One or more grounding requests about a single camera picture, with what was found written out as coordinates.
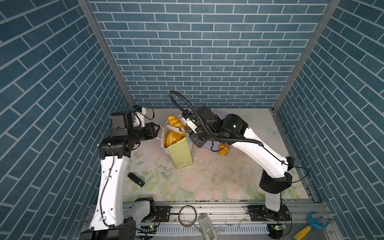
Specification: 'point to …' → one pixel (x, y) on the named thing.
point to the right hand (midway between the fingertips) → (190, 132)
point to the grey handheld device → (207, 227)
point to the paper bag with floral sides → (181, 153)
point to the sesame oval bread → (172, 137)
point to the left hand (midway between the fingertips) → (157, 126)
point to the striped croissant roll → (173, 121)
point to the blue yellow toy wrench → (314, 222)
